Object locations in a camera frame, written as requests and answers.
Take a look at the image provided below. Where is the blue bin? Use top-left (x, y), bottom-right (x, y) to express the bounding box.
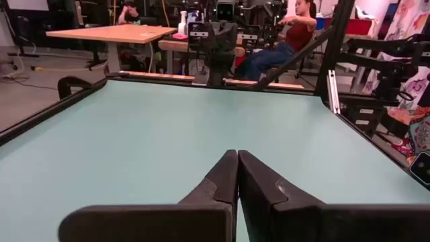
top-left (315, 16), bottom-right (329, 31)

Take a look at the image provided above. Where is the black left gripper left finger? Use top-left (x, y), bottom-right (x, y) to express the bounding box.
top-left (58, 149), bottom-right (239, 242)

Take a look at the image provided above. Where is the red bin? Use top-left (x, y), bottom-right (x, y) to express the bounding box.
top-left (345, 18), bottom-right (373, 36)

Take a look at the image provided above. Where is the silver aluminium profile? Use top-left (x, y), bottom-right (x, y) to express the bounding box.
top-left (327, 69), bottom-right (341, 114)

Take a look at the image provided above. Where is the black robot rig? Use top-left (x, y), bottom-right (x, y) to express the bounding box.
top-left (337, 33), bottom-right (430, 102)

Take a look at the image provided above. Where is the light wooden work table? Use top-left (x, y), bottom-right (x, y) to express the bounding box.
top-left (107, 69), bottom-right (306, 91)

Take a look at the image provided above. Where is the light wooden desk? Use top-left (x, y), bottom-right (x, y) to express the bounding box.
top-left (46, 24), bottom-right (178, 74)

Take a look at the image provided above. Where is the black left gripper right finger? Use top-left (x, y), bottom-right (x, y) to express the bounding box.
top-left (237, 149), bottom-right (430, 242)

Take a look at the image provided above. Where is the white spray bottle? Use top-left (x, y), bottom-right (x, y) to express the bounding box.
top-left (177, 10), bottom-right (188, 36)

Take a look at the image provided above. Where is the whiteboard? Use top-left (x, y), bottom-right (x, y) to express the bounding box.
top-left (5, 0), bottom-right (50, 11)

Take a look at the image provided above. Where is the yellow cable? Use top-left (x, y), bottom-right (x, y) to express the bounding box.
top-left (161, 0), bottom-right (170, 28)

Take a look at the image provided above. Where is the small black camera box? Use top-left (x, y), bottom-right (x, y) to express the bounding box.
top-left (408, 151), bottom-right (430, 186)

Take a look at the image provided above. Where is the person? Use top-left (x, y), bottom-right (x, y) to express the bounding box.
top-left (234, 0), bottom-right (318, 82)
top-left (117, 0), bottom-right (141, 26)

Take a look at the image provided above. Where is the wooden desk with grey legs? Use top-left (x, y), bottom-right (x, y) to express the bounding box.
top-left (157, 39), bottom-right (247, 75)

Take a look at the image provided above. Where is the floral patterned fabric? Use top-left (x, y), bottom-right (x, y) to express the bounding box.
top-left (361, 0), bottom-right (430, 165)

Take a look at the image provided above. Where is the black clamp handle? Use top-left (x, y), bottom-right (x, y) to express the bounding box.
top-left (57, 76), bottom-right (94, 100)

